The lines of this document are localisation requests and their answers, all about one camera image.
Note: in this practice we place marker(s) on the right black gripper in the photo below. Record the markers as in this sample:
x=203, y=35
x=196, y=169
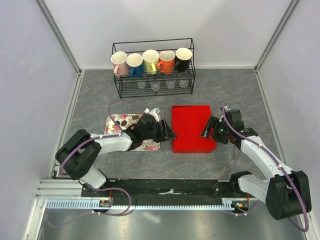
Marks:
x=213, y=122

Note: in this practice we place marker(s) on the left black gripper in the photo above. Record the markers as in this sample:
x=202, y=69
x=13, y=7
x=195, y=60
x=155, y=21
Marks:
x=167, y=132

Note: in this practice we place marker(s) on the red box lid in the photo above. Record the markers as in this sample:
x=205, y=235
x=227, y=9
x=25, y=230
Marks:
x=188, y=121

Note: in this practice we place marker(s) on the pink-tipped metal tongs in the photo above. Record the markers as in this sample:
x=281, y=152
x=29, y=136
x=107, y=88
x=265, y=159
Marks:
x=236, y=153

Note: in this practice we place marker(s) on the floral serving tray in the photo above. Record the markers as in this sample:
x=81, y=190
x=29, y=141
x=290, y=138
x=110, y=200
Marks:
x=124, y=121

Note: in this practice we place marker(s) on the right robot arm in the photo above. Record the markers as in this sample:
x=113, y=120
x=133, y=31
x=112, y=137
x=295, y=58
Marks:
x=285, y=192

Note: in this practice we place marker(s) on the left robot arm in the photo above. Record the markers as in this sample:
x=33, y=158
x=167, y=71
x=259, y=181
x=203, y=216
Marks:
x=77, y=156

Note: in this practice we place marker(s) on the clear glass cup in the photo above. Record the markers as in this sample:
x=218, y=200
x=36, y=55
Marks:
x=141, y=84
x=183, y=83
x=170, y=84
x=155, y=85

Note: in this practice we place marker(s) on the orange mug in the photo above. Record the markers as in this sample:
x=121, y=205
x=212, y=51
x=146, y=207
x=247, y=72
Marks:
x=166, y=61

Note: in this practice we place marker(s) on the yellow-green mug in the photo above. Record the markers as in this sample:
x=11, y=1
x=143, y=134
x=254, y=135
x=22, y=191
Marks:
x=150, y=60

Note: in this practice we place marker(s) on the black and red mug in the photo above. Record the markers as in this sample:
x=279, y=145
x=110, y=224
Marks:
x=183, y=58

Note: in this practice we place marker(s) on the blue mug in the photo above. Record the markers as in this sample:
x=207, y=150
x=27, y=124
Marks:
x=135, y=62

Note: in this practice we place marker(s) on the pink mug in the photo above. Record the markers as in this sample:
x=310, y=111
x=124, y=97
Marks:
x=119, y=62

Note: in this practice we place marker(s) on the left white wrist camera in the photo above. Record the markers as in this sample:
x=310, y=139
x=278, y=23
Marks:
x=153, y=112

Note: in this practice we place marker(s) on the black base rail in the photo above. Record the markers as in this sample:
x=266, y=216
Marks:
x=176, y=192

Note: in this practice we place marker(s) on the black wire mug rack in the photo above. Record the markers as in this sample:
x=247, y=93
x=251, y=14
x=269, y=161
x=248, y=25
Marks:
x=127, y=86

